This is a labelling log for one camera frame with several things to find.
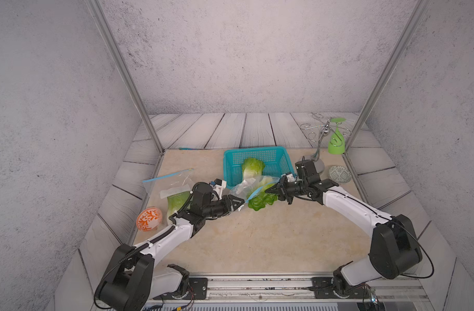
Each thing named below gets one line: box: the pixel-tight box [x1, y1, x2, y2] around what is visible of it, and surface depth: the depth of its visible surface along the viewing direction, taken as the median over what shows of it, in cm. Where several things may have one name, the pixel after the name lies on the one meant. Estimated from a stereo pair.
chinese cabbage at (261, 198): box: [246, 175, 279, 212], surface depth 80 cm
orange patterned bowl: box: [135, 206, 163, 232], surface depth 91 cm
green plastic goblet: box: [328, 117, 347, 155], surface depth 89 cm
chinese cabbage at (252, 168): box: [241, 157, 265, 180], surface depth 104 cm
